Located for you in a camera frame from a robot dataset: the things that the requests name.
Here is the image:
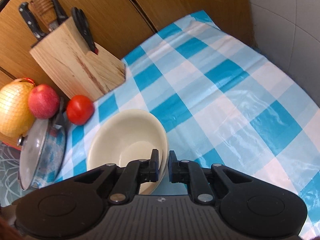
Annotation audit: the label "red apple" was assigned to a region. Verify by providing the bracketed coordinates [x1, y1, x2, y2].
[28, 84, 60, 119]

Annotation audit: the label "glass pan lid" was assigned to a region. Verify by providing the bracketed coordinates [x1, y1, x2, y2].
[18, 119, 49, 190]

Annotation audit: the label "wooden ribbed tool handle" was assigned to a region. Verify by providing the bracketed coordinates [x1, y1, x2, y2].
[31, 0, 59, 31]

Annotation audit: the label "red tomato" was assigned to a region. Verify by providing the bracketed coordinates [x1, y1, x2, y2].
[66, 95, 95, 126]

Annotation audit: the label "black riveted knife handle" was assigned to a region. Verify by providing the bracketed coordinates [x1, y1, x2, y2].
[18, 2, 47, 41]

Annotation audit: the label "blue white checkered tablecloth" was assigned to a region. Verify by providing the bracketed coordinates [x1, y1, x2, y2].
[38, 11, 319, 239]

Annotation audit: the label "wooden knife block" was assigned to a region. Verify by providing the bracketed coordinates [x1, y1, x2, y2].
[30, 17, 125, 101]

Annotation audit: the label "steel pan with handles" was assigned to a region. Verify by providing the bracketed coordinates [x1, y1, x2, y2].
[30, 99, 66, 189]

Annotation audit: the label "small cream bowl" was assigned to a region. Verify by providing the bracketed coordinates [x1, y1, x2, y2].
[87, 109, 169, 194]

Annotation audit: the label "black scissors handles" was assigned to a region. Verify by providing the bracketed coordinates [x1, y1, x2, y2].
[71, 7, 99, 55]

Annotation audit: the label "yellow pomelo in net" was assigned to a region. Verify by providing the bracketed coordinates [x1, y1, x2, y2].
[1, 78, 35, 138]

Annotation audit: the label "black slim knife handle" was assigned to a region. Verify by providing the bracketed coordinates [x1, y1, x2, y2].
[52, 0, 68, 25]

